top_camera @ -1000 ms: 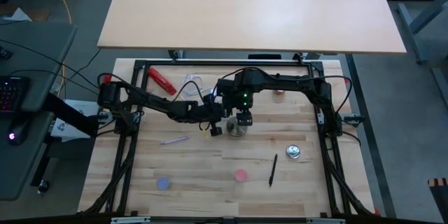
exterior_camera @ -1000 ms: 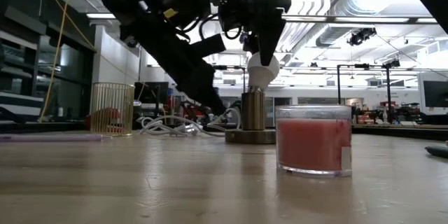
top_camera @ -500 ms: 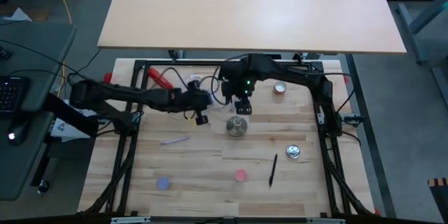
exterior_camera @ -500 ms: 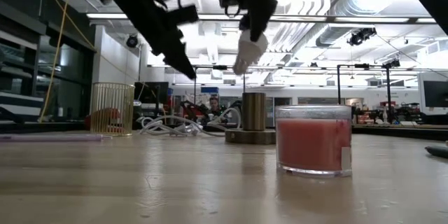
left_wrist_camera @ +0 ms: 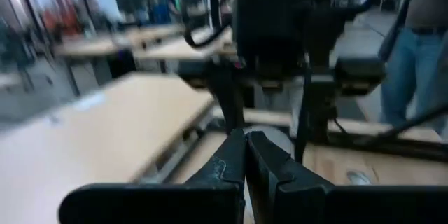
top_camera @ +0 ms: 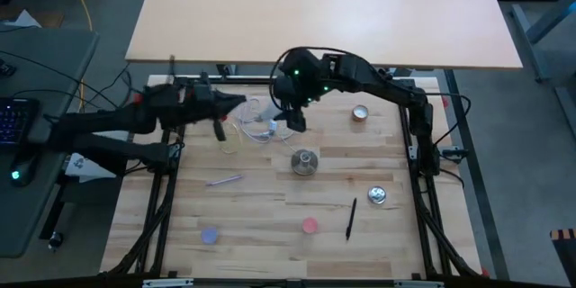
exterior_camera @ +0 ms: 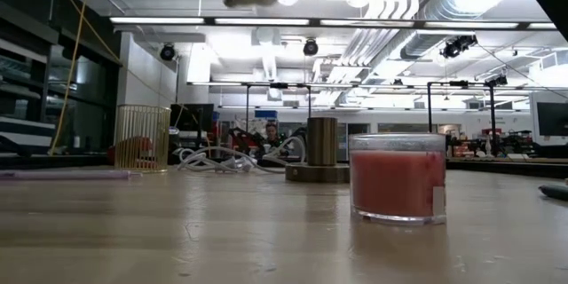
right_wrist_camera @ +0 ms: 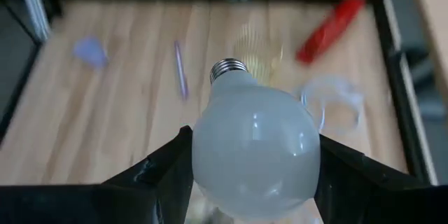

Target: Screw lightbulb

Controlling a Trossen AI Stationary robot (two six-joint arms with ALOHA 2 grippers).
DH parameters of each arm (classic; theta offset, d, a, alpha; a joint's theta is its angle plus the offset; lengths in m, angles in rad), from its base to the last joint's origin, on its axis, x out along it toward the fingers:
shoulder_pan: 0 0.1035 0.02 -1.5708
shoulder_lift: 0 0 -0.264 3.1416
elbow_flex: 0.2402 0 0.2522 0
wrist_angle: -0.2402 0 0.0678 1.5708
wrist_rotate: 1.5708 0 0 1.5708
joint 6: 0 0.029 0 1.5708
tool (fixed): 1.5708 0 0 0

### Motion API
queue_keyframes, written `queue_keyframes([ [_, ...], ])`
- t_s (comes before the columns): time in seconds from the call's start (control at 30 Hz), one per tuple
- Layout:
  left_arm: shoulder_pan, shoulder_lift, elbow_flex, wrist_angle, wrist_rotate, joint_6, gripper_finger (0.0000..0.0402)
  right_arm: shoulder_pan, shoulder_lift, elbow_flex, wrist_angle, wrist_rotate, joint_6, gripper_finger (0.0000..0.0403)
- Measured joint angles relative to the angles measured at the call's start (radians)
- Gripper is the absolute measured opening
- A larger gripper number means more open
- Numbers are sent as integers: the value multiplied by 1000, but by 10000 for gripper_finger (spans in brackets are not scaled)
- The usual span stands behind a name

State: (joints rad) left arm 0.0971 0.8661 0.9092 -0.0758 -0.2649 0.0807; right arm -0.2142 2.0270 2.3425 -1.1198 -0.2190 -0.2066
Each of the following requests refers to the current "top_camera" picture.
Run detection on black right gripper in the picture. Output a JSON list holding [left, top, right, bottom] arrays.
[[271, 47, 328, 134]]

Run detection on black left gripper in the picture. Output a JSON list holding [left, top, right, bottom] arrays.
[[177, 70, 248, 143]]

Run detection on purple pen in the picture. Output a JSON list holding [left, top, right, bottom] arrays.
[[205, 174, 245, 187]]

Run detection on light wooden desk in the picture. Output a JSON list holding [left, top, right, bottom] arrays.
[[124, 0, 523, 71]]

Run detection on pink candle in glass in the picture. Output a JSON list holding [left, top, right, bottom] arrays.
[[301, 217, 320, 235]]

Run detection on silver tin candle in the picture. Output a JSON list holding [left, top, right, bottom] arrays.
[[366, 185, 387, 205]]

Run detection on black pen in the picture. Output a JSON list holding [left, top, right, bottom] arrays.
[[345, 196, 358, 241]]

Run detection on purple candle in glass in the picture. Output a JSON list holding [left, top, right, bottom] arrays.
[[201, 226, 220, 245]]

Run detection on grey desk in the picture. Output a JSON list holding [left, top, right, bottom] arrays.
[[0, 26, 101, 260]]

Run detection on black keyboard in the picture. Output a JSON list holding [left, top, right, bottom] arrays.
[[0, 97, 41, 146]]

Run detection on white crumpled paper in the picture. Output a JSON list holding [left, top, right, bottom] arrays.
[[7, 9, 42, 29]]

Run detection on black desk leg with knob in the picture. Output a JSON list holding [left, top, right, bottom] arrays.
[[39, 184, 76, 253]]

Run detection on black computer mouse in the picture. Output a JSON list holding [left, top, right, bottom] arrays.
[[8, 155, 40, 188]]

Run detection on orange black striped object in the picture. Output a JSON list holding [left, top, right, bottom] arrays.
[[550, 229, 576, 244]]

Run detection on white power cord with switch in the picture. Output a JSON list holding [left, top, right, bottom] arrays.
[[233, 94, 302, 154]]

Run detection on black metal table frame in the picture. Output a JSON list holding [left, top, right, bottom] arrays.
[[134, 75, 451, 280]]

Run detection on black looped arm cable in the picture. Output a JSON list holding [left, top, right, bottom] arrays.
[[268, 45, 350, 112]]

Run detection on black cable bundle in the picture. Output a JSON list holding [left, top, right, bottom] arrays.
[[411, 175, 481, 278], [105, 175, 175, 276]]

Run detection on thin black cable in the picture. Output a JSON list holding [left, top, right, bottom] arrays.
[[0, 49, 139, 113]]

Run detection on silver metal bracket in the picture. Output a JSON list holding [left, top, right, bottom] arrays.
[[141, 278, 195, 288], [393, 280, 446, 288]]

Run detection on grey metal furniture frame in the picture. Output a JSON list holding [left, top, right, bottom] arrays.
[[510, 0, 576, 83]]

